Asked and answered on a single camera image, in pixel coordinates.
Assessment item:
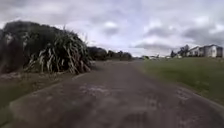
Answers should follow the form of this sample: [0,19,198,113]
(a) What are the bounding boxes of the row of dark trees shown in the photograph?
[87,45,134,62]

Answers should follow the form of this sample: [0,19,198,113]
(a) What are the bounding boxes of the grey gravel asphalt path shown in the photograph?
[0,59,224,128]

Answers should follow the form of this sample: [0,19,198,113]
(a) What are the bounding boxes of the flax bush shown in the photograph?
[24,29,95,75]

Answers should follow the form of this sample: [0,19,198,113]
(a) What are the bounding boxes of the trees beside house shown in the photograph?
[170,44,191,59]

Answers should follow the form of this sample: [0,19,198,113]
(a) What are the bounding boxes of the grass field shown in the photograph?
[134,56,224,107]

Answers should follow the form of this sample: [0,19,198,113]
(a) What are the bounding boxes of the white house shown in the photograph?
[185,43,224,59]

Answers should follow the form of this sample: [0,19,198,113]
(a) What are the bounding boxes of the large dark tree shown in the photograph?
[0,20,64,74]

